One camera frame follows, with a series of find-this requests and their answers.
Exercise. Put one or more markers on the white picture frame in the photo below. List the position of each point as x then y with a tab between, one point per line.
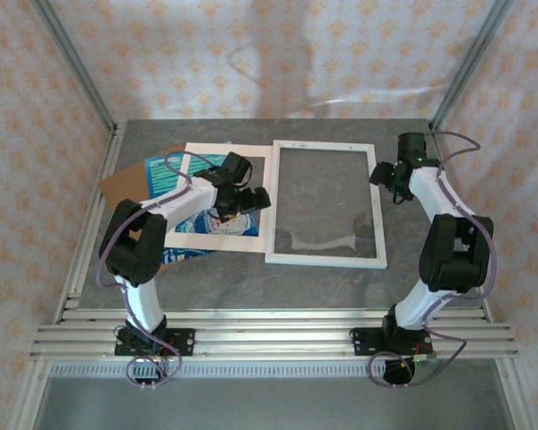
327	260

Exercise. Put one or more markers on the wide aluminium mounting beam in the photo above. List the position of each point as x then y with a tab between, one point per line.
269	340

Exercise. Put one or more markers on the aluminium table edge rail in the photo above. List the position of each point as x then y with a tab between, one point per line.
269	315

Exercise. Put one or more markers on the brown backing board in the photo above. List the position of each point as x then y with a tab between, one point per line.
125	188

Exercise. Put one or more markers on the aluminium table side rail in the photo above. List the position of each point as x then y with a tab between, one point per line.
441	152
110	161

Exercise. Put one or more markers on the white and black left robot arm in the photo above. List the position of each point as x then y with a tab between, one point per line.
136	251

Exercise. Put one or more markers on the aluminium corner post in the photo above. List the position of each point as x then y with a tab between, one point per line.
468	67
78	67

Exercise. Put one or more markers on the cream mat board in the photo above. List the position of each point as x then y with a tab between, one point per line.
219	243

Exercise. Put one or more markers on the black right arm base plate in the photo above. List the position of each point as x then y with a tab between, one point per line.
363	340

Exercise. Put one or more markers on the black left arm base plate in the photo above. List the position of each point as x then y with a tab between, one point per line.
184	342

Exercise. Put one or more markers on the blue photo print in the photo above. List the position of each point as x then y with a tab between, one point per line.
159	181

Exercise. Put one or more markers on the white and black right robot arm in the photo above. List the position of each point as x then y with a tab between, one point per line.
448	255

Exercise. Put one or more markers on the aluminium frame leg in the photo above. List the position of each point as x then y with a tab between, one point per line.
516	394
30	394

